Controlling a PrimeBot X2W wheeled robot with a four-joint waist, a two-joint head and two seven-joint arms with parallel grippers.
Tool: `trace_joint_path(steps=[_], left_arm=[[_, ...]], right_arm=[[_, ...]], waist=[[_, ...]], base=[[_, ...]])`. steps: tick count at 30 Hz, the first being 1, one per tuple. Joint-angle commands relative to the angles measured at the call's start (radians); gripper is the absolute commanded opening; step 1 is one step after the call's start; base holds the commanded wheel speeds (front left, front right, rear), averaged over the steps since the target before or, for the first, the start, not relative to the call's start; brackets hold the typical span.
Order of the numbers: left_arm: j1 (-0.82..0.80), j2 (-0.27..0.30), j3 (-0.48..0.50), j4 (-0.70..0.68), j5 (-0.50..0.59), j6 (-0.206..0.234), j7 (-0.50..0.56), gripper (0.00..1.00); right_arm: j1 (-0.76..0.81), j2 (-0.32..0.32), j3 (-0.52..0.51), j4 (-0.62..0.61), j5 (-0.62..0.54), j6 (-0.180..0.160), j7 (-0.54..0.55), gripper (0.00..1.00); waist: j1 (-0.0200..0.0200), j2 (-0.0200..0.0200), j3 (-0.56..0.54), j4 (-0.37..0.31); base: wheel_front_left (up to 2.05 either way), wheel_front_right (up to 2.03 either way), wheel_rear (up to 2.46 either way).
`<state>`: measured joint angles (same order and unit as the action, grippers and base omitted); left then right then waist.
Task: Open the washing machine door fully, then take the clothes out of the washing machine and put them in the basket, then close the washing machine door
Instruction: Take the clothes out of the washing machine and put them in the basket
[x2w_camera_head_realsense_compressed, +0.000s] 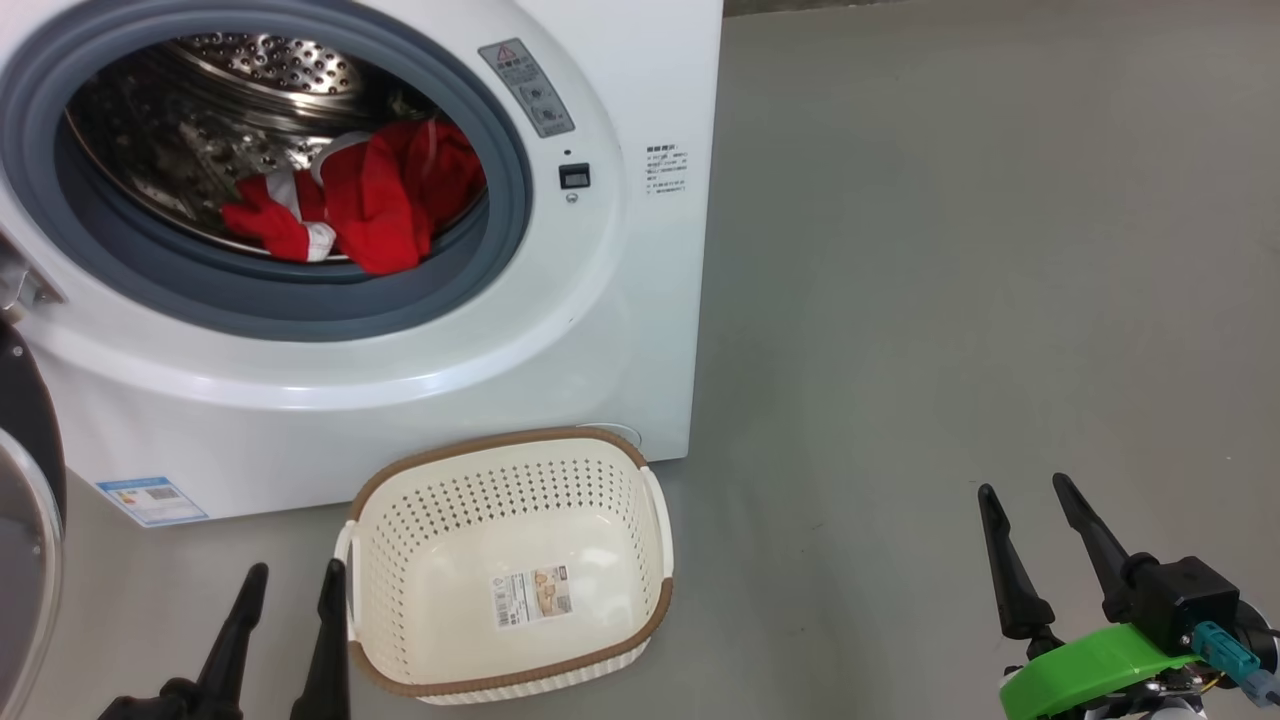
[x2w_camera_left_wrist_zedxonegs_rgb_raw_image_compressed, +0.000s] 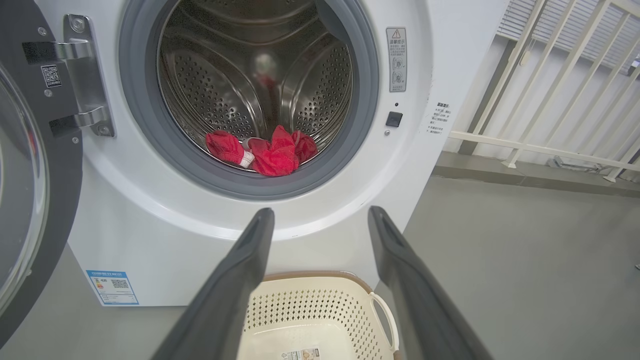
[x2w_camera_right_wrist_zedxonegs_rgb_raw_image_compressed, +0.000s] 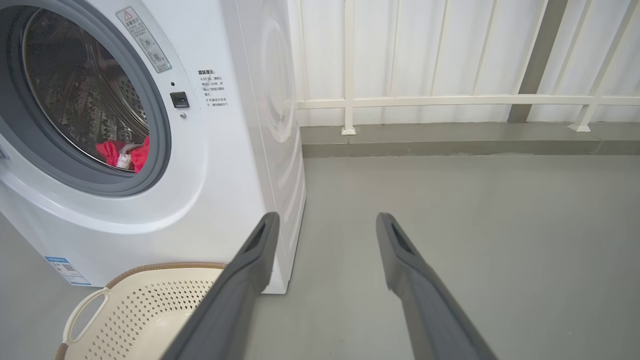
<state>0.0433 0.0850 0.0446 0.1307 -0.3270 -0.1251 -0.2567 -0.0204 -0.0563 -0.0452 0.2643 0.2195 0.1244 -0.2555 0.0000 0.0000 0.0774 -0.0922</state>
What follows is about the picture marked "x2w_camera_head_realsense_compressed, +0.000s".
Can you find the red and white garment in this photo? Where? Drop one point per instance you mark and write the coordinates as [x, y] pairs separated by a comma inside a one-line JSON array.
[[380, 210]]

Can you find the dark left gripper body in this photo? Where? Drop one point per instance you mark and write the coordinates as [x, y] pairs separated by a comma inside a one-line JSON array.
[[165, 703]]

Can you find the dark round washer door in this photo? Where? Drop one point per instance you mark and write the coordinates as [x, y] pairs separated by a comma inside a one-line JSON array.
[[25, 430]]

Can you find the blue energy label sticker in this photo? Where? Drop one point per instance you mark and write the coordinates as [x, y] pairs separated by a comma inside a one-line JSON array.
[[152, 500]]

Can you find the black door latch socket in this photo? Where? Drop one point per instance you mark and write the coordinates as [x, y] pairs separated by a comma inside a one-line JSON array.
[[574, 176]]

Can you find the cream perforated laundry basket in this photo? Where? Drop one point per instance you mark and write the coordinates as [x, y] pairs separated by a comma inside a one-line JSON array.
[[500, 540]]

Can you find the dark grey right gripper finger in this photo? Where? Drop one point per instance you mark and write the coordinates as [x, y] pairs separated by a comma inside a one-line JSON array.
[[1095, 545], [1015, 590]]

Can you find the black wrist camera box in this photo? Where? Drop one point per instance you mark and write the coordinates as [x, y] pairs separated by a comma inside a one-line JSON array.
[[1180, 600]]

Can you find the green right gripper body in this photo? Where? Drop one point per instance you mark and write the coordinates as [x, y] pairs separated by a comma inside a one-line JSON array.
[[1090, 670]]

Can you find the paper label sticker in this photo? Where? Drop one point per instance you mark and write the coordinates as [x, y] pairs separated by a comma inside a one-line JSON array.
[[532, 597]]

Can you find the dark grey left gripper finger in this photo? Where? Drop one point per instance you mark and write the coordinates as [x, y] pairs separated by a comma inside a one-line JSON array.
[[328, 660], [240, 630]]

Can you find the washing machine drum opening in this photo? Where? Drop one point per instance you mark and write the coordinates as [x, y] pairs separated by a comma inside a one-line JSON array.
[[200, 110]]

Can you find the white washing machine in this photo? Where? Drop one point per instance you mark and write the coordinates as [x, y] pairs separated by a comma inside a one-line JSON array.
[[400, 390]]

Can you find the grey warning sticker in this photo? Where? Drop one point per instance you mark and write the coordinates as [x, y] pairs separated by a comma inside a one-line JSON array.
[[527, 88]]

